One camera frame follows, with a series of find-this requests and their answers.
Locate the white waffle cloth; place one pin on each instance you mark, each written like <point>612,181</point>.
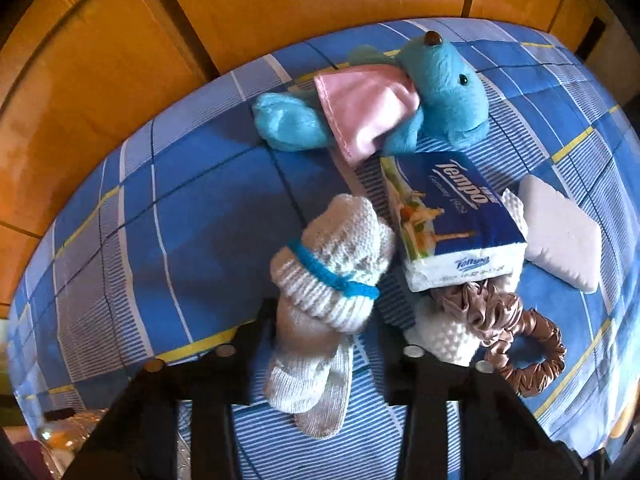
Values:
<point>445,335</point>

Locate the ruffled brown scrunchie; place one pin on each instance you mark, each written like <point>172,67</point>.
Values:
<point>475,305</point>

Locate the blue plush toy pink dress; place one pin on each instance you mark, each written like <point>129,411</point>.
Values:
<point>440,85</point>

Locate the brown satin scrunchie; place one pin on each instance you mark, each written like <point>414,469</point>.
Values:
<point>550,345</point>

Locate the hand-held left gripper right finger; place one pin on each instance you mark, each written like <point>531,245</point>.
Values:
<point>425,375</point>

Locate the white socks with blue band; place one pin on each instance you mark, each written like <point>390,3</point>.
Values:
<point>330,260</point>

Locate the white foam pad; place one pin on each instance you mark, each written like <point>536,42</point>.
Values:
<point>560,235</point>

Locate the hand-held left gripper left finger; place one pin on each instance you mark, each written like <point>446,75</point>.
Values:
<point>255,330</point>

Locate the blue tissue pack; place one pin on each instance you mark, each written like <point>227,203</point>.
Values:
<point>450,200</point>

